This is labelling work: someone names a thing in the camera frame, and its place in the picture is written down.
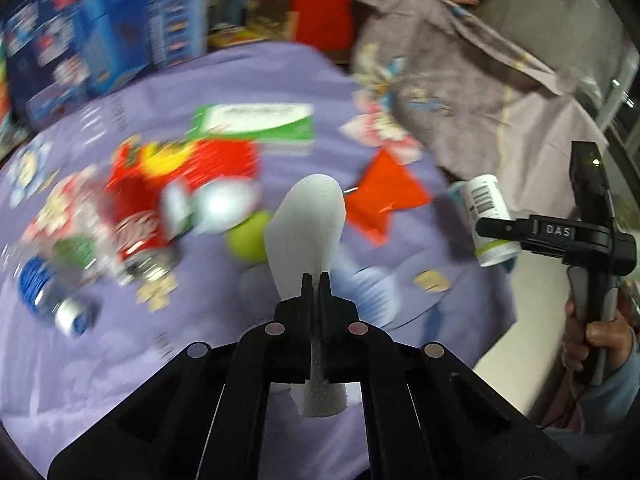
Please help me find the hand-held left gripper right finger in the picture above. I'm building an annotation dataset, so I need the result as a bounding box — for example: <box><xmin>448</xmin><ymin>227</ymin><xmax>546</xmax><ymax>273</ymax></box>
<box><xmin>319</xmin><ymin>271</ymin><xmax>591</xmax><ymax>480</ymax></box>

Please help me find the light blue printed box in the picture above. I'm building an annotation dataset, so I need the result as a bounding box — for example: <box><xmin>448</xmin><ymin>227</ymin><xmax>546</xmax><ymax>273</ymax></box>
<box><xmin>82</xmin><ymin>0</ymin><xmax>157</xmax><ymax>97</ymax></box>

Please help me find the red paper wrapper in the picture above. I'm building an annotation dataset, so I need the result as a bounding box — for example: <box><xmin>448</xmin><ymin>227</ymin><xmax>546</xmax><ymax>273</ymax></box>
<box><xmin>344</xmin><ymin>149</ymin><xmax>434</xmax><ymax>247</ymax></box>

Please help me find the person's right hand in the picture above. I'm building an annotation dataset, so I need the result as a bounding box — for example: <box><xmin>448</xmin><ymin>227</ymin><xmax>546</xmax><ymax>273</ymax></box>
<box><xmin>564</xmin><ymin>299</ymin><xmax>637</xmax><ymax>377</ymax></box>

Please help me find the light blue pleated paper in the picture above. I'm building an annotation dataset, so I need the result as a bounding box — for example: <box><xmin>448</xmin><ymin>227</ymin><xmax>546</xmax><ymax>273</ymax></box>
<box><xmin>332</xmin><ymin>254</ymin><xmax>403</xmax><ymax>328</ymax></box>

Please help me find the green round lid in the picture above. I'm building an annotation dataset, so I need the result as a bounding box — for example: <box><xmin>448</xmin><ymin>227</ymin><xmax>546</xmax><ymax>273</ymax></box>
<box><xmin>226</xmin><ymin>211</ymin><xmax>274</xmax><ymax>264</ymax></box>

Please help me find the white cylindrical bottle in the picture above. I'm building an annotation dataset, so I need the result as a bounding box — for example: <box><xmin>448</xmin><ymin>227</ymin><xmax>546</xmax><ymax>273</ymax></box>
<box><xmin>447</xmin><ymin>173</ymin><xmax>522</xmax><ymax>268</ymax></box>

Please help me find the red snack bag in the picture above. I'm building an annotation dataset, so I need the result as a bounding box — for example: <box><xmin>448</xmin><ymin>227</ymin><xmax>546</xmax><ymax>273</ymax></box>
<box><xmin>107</xmin><ymin>139</ymin><xmax>262</xmax><ymax>222</ymax></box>

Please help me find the yellow flat box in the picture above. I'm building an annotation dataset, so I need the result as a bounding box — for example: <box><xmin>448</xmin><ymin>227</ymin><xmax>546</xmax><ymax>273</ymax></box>
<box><xmin>206</xmin><ymin>26</ymin><xmax>273</xmax><ymax>51</ymax></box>

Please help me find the dark blue printed box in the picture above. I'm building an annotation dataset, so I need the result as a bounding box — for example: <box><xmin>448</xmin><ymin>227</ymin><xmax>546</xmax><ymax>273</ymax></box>
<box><xmin>2</xmin><ymin>0</ymin><xmax>95</xmax><ymax>123</ymax></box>

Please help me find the blue capped small bottle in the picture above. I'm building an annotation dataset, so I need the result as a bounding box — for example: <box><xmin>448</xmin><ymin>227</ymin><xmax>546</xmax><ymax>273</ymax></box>
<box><xmin>16</xmin><ymin>254</ymin><xmax>97</xmax><ymax>337</ymax></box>

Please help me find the red board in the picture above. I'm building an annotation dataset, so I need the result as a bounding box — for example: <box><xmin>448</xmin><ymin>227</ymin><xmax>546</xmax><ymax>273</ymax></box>
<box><xmin>291</xmin><ymin>0</ymin><xmax>377</xmax><ymax>55</ymax></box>

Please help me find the grey pink printed cloth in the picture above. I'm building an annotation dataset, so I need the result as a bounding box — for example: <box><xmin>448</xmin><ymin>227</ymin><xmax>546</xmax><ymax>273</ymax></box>
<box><xmin>349</xmin><ymin>0</ymin><xmax>610</xmax><ymax>213</ymax></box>

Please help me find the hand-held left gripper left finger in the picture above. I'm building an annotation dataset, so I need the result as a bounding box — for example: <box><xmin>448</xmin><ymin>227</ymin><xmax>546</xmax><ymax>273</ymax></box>
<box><xmin>47</xmin><ymin>273</ymin><xmax>314</xmax><ymax>480</ymax></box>

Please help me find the person's right forearm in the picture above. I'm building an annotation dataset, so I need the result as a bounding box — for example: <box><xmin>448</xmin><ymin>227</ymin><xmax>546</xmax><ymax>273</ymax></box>
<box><xmin>541</xmin><ymin>347</ymin><xmax>640</xmax><ymax>442</ymax></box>

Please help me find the white foam net sleeve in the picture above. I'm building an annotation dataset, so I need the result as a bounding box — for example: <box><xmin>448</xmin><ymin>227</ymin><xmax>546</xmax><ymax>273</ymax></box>
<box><xmin>262</xmin><ymin>173</ymin><xmax>351</xmax><ymax>419</ymax></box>

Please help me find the blue striped printed box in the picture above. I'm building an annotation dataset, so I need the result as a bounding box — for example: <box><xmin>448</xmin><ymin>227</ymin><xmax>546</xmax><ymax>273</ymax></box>
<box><xmin>150</xmin><ymin>0</ymin><xmax>210</xmax><ymax>70</ymax></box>

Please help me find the purple floral bedsheet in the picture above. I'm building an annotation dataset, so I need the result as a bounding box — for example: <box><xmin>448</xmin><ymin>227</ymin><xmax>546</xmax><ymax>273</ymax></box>
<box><xmin>0</xmin><ymin>41</ymin><xmax>517</xmax><ymax>480</ymax></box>

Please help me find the green white carton box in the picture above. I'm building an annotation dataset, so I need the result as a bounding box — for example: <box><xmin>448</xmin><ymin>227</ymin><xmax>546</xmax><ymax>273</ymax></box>
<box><xmin>186</xmin><ymin>103</ymin><xmax>317</xmax><ymax>157</ymax></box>

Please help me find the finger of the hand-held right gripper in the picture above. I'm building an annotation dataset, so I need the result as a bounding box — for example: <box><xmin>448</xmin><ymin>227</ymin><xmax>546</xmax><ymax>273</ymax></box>
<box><xmin>476</xmin><ymin>215</ymin><xmax>532</xmax><ymax>252</ymax></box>

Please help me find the red soda can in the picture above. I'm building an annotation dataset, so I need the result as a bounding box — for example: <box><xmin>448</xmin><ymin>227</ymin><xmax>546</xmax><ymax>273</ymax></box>
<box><xmin>112</xmin><ymin>209</ymin><xmax>182</xmax><ymax>282</ymax></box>

